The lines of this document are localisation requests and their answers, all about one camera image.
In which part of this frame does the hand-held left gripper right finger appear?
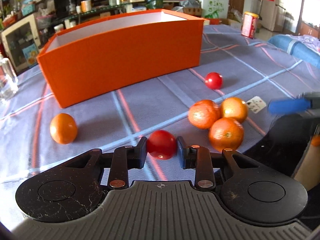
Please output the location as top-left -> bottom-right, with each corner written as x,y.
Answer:
176,136 -> 262,191

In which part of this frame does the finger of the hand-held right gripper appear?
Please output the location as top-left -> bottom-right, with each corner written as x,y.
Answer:
267,92 -> 320,114

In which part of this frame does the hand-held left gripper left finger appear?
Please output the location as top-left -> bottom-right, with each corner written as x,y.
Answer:
64,136 -> 148,190

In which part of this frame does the large red tomato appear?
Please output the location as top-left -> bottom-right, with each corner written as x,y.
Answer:
146,129 -> 178,160

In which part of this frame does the orange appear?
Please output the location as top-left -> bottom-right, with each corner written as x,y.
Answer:
209,117 -> 245,152
188,99 -> 222,130
49,113 -> 78,145
220,97 -> 249,124

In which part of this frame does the small red tomato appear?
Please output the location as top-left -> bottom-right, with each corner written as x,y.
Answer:
204,72 -> 223,90

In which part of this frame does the orange cardboard box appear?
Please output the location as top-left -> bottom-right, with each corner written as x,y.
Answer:
36,9 -> 205,109

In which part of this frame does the small white card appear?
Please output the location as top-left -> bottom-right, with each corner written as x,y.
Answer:
246,96 -> 266,114

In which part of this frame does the red can with yellow lid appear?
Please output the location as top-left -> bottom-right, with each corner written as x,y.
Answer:
241,11 -> 260,39

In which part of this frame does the green plastic bag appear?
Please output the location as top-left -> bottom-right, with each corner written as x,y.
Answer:
146,0 -> 163,10

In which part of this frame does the clear glass bottle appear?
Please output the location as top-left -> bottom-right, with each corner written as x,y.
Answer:
0,57 -> 18,100

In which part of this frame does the white and orange can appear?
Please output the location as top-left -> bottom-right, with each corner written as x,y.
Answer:
80,0 -> 92,13

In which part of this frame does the white glass door cabinet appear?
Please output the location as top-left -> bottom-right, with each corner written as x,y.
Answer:
0,13 -> 42,73

